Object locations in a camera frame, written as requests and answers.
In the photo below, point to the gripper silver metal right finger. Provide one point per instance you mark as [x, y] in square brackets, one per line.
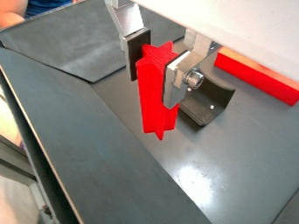
[182, 71]

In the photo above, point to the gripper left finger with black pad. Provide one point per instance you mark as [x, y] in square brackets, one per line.
[134, 34]

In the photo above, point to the red star block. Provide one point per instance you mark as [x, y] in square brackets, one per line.
[158, 117]

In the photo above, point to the red shape sorter board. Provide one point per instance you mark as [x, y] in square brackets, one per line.
[263, 78]

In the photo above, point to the black curved holder stand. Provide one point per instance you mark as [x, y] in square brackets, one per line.
[204, 97]

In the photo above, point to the person in blue shirt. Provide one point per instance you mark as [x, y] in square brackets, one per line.
[16, 10]

